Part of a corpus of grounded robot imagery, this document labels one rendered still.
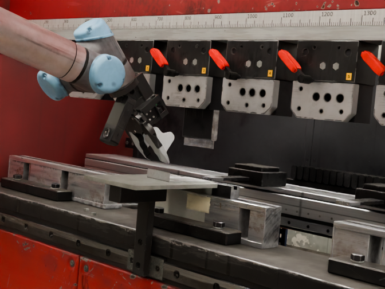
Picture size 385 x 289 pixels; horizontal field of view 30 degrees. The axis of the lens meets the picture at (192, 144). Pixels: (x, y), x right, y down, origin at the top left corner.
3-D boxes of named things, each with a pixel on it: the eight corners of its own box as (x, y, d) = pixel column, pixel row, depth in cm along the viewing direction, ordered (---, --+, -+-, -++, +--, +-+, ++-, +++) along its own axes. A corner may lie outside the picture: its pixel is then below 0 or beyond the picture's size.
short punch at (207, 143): (181, 144, 182) (184, 107, 181) (186, 144, 183) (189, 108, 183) (210, 148, 175) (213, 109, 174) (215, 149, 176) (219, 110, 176)
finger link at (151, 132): (165, 144, 161) (142, 113, 159) (161, 148, 161) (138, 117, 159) (156, 146, 165) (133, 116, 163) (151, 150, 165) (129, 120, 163)
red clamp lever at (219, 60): (209, 46, 166) (231, 74, 161) (221, 48, 169) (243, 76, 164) (205, 52, 167) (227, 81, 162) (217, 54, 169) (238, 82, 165)
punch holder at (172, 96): (160, 105, 182) (166, 39, 181) (184, 107, 188) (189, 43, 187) (204, 109, 172) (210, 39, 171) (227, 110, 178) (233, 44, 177)
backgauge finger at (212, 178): (188, 181, 186) (190, 162, 185) (252, 180, 204) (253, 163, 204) (223, 188, 177) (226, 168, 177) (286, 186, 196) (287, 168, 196)
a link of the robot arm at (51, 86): (52, 73, 141) (93, 42, 146) (28, 71, 150) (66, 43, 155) (73, 105, 145) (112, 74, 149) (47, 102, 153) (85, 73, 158)
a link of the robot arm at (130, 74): (109, 77, 153) (89, 77, 160) (119, 95, 155) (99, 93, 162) (133, 58, 157) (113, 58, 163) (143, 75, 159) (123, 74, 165)
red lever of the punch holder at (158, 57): (150, 46, 179) (169, 71, 175) (162, 47, 182) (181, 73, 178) (146, 51, 180) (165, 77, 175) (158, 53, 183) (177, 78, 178)
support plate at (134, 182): (83, 179, 165) (83, 175, 165) (165, 178, 184) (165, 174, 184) (135, 190, 153) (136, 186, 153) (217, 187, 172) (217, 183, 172)
